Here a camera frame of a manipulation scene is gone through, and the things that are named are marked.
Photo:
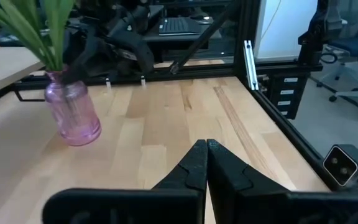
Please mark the black box with white labels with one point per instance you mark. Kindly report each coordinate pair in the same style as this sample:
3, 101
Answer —
278, 93

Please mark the laptop keyboard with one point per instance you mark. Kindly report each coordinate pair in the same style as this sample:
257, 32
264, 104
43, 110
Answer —
179, 26

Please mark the wooden shelf with black legs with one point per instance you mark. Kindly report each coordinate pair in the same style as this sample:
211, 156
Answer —
5, 68

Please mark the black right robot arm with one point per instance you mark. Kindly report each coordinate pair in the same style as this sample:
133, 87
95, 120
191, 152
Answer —
135, 53

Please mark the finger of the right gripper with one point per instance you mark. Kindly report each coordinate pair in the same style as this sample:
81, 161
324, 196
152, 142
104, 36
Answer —
76, 70

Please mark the black two-lens camera box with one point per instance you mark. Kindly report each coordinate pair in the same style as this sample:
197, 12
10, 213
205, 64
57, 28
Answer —
342, 166

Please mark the dark grey desk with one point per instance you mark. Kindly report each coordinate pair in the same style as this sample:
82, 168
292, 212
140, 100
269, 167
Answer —
154, 37

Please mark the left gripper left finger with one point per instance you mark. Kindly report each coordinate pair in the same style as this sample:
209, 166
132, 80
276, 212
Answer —
154, 205

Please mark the black table rig frame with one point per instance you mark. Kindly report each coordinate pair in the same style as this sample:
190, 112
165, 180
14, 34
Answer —
244, 18

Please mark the purple ribbed glass vase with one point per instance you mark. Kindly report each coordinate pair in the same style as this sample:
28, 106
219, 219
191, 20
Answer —
73, 118

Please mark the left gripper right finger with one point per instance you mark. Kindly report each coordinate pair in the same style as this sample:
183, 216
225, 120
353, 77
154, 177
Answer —
259, 208

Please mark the black upright mount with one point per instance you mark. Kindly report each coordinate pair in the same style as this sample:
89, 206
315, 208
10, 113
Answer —
309, 46

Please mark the blue office chair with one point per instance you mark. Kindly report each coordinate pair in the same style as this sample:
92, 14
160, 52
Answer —
353, 46

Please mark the silver aluminium bar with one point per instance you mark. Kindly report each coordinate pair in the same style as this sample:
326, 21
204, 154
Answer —
251, 65

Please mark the silver metal peg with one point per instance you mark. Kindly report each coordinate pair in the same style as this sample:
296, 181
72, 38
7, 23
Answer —
108, 84
142, 81

